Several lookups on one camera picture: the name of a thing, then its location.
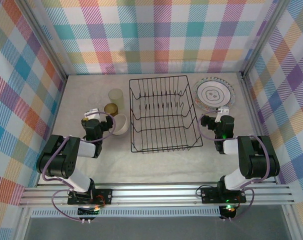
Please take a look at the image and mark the amber textured glass cup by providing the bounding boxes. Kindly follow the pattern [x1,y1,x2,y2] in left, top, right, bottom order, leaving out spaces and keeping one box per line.
[103,102,119,117]

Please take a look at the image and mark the cream bowl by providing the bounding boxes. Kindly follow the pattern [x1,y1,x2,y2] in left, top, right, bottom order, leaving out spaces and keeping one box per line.
[108,113,130,136]

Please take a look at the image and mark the colourful squiggle pattern plate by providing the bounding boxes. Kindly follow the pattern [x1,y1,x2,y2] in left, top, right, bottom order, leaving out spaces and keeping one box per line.
[193,76,237,113]

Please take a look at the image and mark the pale green tumbler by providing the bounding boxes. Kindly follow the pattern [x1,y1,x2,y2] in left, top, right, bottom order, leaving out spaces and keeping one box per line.
[107,88,125,117]

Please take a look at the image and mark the black controller board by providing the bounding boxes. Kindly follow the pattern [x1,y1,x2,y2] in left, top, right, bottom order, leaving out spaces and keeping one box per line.
[77,205,102,218]
[219,203,239,219]

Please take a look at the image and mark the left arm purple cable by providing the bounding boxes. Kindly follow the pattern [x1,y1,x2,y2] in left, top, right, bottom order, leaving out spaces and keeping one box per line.
[42,111,117,223]

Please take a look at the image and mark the aluminium side rail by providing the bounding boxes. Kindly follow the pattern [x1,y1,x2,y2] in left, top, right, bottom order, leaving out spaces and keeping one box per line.
[237,71,280,185]

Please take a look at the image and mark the black wire dish rack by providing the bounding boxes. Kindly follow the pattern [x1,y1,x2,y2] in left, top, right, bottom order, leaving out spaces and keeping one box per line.
[128,74,204,153]

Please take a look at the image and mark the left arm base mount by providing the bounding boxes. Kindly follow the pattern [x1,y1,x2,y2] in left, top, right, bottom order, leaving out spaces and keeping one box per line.
[67,188,114,206]

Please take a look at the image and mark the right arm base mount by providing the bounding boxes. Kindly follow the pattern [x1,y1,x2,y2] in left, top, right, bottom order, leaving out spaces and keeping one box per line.
[200,186,247,205]

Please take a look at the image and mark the thin black wire loop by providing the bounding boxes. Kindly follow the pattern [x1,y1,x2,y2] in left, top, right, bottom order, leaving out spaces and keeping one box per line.
[195,184,210,199]

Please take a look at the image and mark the orange wires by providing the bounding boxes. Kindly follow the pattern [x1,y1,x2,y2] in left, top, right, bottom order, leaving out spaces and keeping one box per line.
[95,193,110,206]

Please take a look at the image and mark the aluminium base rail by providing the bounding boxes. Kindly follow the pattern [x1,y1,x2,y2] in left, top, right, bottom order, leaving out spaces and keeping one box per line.
[18,181,296,209]

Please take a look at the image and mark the slotted cable duct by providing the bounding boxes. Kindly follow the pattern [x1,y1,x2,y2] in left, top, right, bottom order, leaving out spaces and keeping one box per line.
[30,206,222,218]

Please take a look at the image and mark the aluminium corner post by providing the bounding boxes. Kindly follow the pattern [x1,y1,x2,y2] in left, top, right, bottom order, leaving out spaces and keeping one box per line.
[20,0,69,80]
[242,0,292,76]

